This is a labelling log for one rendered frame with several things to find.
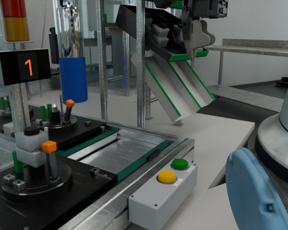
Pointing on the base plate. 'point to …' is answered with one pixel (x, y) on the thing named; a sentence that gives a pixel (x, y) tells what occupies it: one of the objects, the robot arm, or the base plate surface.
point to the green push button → (180, 164)
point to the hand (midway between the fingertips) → (189, 54)
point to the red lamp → (13, 8)
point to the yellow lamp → (15, 28)
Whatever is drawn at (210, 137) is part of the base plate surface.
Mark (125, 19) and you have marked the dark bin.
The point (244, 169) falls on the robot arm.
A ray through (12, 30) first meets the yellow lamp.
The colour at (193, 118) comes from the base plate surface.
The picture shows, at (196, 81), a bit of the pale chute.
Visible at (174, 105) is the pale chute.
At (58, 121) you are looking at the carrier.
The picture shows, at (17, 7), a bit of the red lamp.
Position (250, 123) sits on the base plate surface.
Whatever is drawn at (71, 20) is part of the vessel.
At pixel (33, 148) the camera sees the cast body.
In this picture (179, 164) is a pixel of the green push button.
